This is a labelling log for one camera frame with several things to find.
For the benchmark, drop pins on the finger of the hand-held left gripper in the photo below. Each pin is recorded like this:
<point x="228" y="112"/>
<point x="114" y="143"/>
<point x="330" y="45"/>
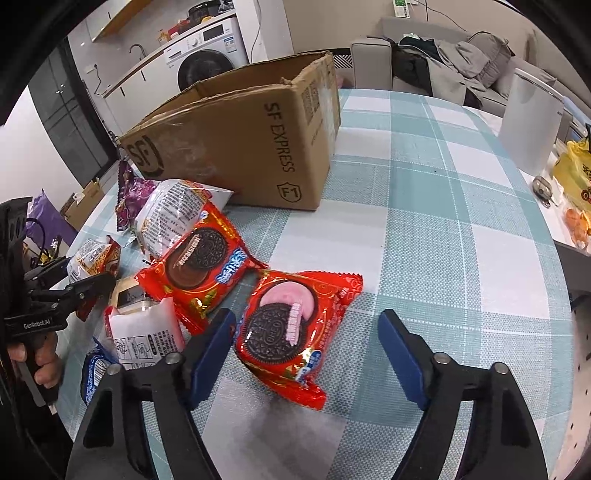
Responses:
<point x="48" y="270"/>
<point x="90" y="285"/>

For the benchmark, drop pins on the white kitchen counter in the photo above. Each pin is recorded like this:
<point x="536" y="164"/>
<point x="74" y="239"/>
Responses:
<point x="138" y="69"/>

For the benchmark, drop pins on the small open cardboard box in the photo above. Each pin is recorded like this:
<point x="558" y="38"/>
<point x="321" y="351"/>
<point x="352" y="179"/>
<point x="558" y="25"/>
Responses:
<point x="85" y="203"/>

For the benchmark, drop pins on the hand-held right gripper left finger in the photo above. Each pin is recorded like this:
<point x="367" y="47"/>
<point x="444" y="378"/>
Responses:
<point x="212" y="360"/>

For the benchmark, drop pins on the person's left hand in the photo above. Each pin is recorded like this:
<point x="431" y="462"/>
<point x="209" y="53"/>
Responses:
<point x="46" y="364"/>

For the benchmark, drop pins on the wooden wall shelf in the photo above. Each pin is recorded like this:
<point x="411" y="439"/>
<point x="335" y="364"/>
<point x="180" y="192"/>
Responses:
<point x="122" y="16"/>

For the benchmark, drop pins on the black pressure cooker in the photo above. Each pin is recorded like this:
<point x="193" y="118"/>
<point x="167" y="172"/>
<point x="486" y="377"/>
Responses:
<point x="203" y="11"/>

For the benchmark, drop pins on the white washing machine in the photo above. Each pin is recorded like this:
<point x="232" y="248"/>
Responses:
<point x="207" y="50"/>

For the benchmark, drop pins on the grey sofa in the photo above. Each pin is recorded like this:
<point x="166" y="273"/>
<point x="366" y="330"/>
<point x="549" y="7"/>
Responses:
<point x="369" y="60"/>

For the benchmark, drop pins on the tangerines in clear bag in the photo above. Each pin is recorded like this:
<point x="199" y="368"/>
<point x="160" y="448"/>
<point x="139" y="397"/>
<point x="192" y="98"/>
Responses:
<point x="577" y="221"/>

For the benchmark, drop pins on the white bread packet red print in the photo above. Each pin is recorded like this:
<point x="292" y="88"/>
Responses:
<point x="175" y="207"/>

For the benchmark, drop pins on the purple candy packet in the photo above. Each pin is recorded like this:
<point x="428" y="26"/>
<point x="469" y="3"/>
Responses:
<point x="131" y="203"/>

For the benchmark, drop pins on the dark tall cabinet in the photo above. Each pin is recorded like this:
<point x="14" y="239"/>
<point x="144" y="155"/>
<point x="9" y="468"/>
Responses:
<point x="69" y="115"/>

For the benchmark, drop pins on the small grey object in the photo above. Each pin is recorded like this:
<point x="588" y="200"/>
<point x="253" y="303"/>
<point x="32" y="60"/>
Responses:
<point x="544" y="189"/>

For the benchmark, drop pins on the dark jacket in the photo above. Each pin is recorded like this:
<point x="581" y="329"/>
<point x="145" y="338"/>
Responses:
<point x="411" y="64"/>

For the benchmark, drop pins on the black white patterned mat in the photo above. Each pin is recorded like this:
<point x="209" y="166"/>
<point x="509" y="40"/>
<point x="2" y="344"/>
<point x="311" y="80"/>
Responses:
<point x="344" y="64"/>

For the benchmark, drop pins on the brown cardboard box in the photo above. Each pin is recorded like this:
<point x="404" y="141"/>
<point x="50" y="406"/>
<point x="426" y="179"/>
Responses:
<point x="240" y="138"/>

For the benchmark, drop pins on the white packet red edge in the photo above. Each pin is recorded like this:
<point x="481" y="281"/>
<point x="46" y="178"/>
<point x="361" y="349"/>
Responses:
<point x="147" y="337"/>

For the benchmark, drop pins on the checked tablecloth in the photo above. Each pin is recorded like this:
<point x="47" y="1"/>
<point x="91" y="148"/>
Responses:
<point x="415" y="230"/>

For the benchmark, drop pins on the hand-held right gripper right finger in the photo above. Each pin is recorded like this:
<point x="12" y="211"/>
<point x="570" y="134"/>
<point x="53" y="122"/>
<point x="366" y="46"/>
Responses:
<point x="401" y="360"/>

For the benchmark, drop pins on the white green wall box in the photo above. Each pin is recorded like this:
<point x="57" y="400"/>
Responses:
<point x="400" y="8"/>

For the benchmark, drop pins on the black faucet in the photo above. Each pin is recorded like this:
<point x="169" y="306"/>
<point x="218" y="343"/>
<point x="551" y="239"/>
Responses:
<point x="137" y="50"/>

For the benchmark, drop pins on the tall white bin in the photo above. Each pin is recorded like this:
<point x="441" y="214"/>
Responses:
<point x="531" y="120"/>

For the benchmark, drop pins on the grey pillow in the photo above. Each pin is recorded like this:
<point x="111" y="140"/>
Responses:
<point x="494" y="55"/>

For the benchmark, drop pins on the purple plastic bag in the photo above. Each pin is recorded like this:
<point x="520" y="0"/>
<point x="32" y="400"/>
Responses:
<point x="48" y="217"/>

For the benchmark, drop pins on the grey jacket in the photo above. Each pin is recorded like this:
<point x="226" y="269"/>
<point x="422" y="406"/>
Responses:
<point x="461" y="69"/>

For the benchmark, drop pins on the yellow plastic bag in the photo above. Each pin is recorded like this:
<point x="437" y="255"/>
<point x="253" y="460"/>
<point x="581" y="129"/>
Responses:
<point x="572" y="175"/>

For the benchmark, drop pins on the red cookie packet brown cream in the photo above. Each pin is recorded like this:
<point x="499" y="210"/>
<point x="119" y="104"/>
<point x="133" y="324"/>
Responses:
<point x="198" y="263"/>

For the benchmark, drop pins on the small white orange snack packet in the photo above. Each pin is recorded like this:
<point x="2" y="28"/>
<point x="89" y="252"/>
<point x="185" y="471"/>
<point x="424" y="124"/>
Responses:
<point x="92" y="256"/>

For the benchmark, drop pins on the red cookie packet pink cream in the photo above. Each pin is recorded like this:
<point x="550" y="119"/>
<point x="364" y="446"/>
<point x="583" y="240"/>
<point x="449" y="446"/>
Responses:
<point x="281" y="332"/>

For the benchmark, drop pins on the blue snack packet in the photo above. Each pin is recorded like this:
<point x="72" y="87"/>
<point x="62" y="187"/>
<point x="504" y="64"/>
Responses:
<point x="94" y="374"/>

